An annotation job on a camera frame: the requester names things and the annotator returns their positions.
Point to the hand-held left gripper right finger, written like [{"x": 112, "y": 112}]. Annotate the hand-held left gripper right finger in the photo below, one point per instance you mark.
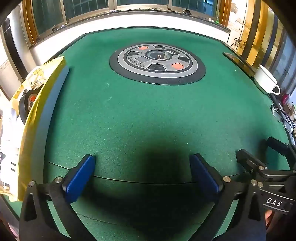
[{"x": 204, "y": 176}]

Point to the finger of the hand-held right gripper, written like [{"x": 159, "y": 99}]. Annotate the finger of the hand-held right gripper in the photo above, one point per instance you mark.
[
  {"x": 248, "y": 161},
  {"x": 278, "y": 146}
]

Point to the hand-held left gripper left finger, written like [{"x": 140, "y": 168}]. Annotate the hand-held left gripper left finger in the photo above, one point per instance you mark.
[{"x": 79, "y": 178}]

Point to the yellow storage box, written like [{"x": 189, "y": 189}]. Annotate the yellow storage box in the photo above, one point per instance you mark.
[{"x": 39, "y": 120}]

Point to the black tape roll orange core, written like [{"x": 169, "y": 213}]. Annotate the black tape roll orange core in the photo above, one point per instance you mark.
[{"x": 23, "y": 106}]

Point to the white cup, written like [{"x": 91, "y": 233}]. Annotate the white cup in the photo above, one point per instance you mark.
[{"x": 263, "y": 77}]

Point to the dark phone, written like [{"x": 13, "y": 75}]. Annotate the dark phone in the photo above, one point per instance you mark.
[{"x": 240, "y": 63}]

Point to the cartoon print yellow pouch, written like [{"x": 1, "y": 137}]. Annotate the cartoon print yellow pouch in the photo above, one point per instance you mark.
[{"x": 34, "y": 74}]

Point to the round grey table control panel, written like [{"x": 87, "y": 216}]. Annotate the round grey table control panel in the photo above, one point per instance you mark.
[{"x": 138, "y": 60}]

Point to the green bottle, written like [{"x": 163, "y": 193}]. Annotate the green bottle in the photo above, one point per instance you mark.
[{"x": 217, "y": 19}]

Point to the white tower air conditioner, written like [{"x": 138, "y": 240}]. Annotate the white tower air conditioner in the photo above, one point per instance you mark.
[{"x": 11, "y": 46}]

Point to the window with metal grille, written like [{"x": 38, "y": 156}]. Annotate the window with metal grille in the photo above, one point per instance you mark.
[{"x": 50, "y": 14}]

